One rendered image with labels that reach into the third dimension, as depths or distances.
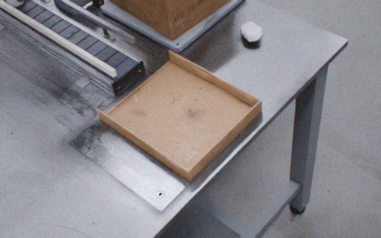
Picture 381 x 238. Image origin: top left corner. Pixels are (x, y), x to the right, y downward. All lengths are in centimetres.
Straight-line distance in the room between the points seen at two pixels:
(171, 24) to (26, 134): 46
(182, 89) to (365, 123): 121
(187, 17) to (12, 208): 66
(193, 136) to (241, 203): 90
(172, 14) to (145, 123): 31
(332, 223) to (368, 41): 104
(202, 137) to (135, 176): 18
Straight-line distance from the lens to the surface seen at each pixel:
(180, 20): 142
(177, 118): 126
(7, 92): 147
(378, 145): 231
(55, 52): 148
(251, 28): 144
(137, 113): 129
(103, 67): 131
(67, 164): 124
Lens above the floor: 178
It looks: 49 degrees down
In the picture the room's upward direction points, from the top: 9 degrees counter-clockwise
